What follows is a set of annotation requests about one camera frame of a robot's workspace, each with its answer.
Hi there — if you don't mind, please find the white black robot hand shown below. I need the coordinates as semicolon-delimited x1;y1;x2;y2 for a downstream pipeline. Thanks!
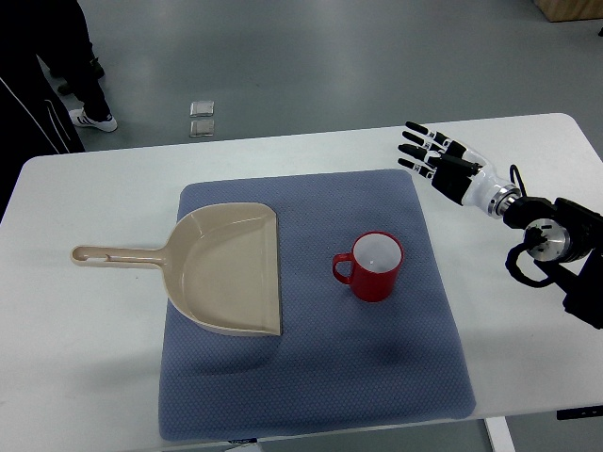
398;121;522;218

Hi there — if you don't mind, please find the red cup white inside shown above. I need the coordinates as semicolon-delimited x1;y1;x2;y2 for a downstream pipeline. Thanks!
332;231;405;302

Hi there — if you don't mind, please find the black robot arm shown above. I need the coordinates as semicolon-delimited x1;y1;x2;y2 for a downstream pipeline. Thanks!
502;165;602;330

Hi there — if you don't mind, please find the beige plastic dustpan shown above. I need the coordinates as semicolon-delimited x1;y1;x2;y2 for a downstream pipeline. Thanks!
71;202;283;336

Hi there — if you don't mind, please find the wooden box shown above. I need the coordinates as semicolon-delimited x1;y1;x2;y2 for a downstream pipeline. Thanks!
534;0;602;23

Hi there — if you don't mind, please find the blue textured mat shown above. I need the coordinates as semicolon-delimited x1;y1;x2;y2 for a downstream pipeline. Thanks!
158;169;476;441

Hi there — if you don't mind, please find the white table leg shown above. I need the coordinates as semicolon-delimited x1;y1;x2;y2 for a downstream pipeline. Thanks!
484;416;515;452

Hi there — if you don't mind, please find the black table control panel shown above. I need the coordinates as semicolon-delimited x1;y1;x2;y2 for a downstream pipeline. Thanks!
556;405;603;421

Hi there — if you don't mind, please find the lower metal floor plate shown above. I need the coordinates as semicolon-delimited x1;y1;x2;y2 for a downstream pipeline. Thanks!
189;119;215;137

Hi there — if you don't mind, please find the metal floor plate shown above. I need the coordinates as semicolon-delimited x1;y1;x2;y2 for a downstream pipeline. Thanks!
189;101;215;118
189;119;215;137

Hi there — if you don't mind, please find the upper metal floor plate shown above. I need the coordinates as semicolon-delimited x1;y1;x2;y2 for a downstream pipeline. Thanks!
189;101;215;118

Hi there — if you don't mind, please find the white sneaker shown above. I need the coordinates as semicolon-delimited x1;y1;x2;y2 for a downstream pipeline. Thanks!
69;108;118;133

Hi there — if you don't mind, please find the person in black clothes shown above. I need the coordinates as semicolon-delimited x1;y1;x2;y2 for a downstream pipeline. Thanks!
1;1;113;208

